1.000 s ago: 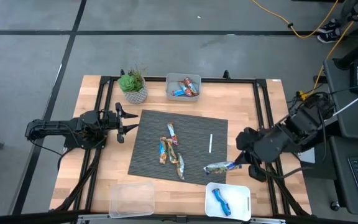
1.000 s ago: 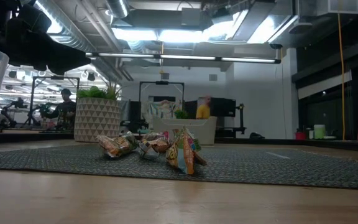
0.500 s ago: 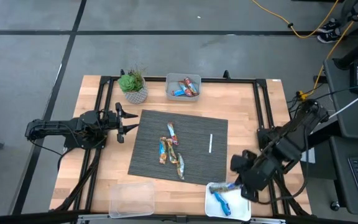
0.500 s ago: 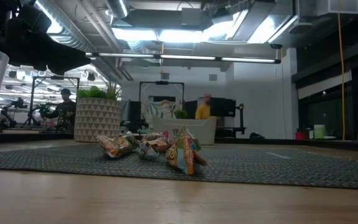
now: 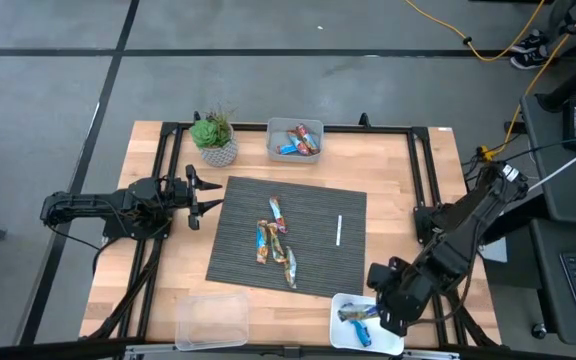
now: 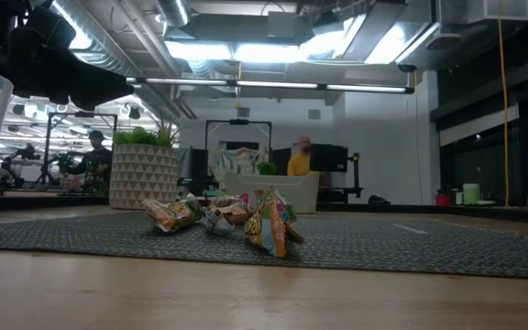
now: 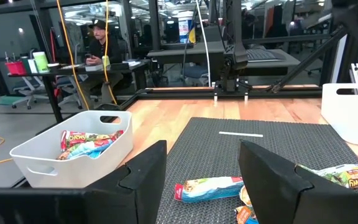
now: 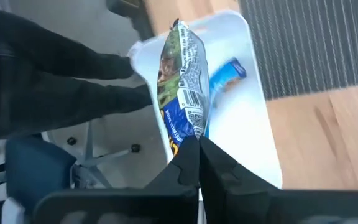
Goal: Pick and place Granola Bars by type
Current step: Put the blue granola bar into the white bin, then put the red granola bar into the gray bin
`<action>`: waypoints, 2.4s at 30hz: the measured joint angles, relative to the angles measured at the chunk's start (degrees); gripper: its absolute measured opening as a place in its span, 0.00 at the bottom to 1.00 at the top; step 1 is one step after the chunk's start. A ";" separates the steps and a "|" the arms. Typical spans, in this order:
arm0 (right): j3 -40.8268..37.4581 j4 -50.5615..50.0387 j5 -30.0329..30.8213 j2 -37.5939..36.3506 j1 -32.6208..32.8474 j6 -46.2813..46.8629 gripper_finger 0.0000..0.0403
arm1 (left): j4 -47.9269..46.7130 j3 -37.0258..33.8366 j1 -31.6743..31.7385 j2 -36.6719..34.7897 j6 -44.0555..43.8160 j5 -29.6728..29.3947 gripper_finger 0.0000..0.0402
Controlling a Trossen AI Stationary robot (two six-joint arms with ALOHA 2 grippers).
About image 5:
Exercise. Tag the dark grey woven mat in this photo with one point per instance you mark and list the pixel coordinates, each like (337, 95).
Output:
(313, 270)

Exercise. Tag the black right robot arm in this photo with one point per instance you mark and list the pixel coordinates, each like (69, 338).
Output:
(468, 225)

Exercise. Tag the clear plastic bin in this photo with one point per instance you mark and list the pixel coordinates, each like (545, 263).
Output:
(213, 325)

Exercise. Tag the blue orange granola bar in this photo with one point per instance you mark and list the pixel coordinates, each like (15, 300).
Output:
(262, 245)

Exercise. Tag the black power plug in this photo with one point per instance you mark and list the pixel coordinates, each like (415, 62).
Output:
(515, 127)

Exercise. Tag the white tape strip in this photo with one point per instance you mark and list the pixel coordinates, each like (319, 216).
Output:
(339, 230)

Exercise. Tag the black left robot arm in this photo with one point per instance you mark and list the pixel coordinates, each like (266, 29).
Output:
(88, 205)

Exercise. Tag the light grey plastic bin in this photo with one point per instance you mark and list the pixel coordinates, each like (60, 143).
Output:
(280, 125)

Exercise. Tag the red blue granola bar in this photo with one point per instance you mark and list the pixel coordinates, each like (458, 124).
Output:
(278, 215)

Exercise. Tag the small white sticker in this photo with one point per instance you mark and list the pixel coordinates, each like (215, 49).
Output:
(445, 129)

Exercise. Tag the potted succulent plant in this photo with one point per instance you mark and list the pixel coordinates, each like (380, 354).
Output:
(218, 152)

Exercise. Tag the pile of snack packets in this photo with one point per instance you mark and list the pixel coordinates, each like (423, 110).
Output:
(299, 143)

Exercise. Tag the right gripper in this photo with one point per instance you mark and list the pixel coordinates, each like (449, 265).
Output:
(398, 295)

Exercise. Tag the white plastic bin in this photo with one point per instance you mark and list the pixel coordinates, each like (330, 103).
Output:
(343, 340)

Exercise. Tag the black caster wheel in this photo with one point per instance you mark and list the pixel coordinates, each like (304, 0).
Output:
(538, 331)

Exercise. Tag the white paper sheet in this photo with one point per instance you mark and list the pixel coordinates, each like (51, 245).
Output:
(497, 251)

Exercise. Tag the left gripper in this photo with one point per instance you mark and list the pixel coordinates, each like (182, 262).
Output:
(193, 200)

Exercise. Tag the grey desk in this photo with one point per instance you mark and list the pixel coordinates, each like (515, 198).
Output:
(568, 195)
(548, 300)

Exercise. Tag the person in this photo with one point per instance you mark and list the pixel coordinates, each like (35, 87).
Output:
(530, 60)

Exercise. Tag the black aluminium table frame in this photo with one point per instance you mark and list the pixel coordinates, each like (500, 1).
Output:
(383, 129)

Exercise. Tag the green silver granola bar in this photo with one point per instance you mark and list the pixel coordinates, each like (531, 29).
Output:
(291, 270)

